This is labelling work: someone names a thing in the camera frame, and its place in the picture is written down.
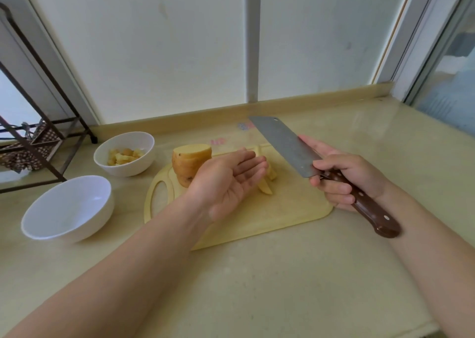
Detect person's right hand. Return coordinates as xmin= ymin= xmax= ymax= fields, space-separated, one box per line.
xmin=298 ymin=134 xmax=390 ymax=212

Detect person's left hand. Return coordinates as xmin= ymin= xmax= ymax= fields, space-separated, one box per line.
xmin=187 ymin=147 xmax=269 ymax=223

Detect cleaver with brown wooden handle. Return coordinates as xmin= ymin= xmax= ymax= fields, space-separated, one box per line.
xmin=248 ymin=116 xmax=402 ymax=239

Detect person's right forearm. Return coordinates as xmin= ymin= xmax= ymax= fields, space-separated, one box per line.
xmin=373 ymin=180 xmax=475 ymax=338

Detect person's left forearm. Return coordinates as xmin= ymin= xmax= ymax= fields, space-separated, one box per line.
xmin=0 ymin=191 xmax=219 ymax=338

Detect pale yellow cutting board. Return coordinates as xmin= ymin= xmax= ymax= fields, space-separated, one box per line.
xmin=143 ymin=145 xmax=334 ymax=252

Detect halved potato with skin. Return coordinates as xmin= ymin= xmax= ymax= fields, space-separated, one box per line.
xmin=171 ymin=144 xmax=213 ymax=189

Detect white bowl with potato pieces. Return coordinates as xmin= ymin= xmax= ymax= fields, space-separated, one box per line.
xmin=93 ymin=131 xmax=156 ymax=177

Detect diced potato pieces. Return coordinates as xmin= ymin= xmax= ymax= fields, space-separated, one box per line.
xmin=107 ymin=147 xmax=143 ymax=166

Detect glass sliding door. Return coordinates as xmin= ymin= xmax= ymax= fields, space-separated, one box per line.
xmin=403 ymin=0 xmax=475 ymax=139

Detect empty white bowl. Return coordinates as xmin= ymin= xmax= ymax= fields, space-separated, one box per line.
xmin=21 ymin=175 xmax=115 ymax=244

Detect brown patterned cloth basket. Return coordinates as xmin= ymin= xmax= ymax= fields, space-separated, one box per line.
xmin=0 ymin=120 xmax=64 ymax=173

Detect dark metal rack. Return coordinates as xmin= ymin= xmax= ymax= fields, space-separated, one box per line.
xmin=0 ymin=3 xmax=98 ymax=194

